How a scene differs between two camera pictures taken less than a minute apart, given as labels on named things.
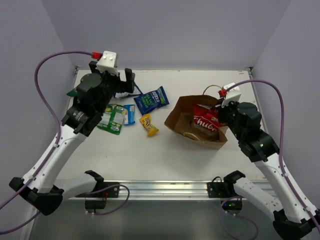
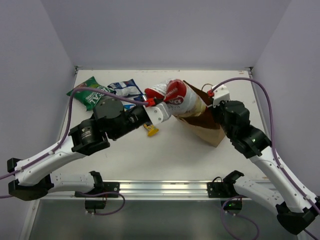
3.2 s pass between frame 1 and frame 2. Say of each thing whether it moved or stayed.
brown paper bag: moved
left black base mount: stayed
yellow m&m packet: stayed
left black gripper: moved
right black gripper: stayed
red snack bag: moved
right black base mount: stayed
